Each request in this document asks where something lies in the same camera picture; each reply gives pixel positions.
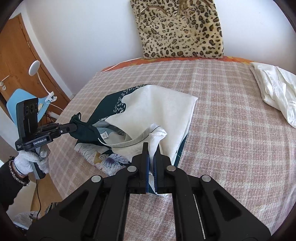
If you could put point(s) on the orange floral bed sheet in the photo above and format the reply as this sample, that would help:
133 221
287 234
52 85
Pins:
140 61

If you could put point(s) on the leopard print fur cushion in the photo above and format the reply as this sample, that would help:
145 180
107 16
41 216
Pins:
178 29

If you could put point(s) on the white shirt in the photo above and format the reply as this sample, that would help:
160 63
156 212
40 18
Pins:
277 88

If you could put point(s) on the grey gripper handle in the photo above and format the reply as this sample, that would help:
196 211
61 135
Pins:
38 173

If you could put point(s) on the pink plaid bed blanket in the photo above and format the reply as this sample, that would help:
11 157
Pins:
244 144

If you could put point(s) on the white round clip lamp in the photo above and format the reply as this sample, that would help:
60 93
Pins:
33 70

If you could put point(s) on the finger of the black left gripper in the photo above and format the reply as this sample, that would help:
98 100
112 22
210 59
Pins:
67 128

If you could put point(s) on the black sleeved left forearm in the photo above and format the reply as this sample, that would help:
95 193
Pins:
11 183

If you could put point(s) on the white and teal patterned garment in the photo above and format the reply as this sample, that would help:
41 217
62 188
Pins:
123 121

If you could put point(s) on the wooden door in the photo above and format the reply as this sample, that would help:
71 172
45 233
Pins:
17 54

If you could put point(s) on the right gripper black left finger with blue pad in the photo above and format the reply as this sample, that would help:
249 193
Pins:
97 210

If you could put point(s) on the white gloved left hand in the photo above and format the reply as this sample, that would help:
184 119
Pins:
22 162

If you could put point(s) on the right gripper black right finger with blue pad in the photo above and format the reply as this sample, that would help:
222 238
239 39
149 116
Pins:
203 210

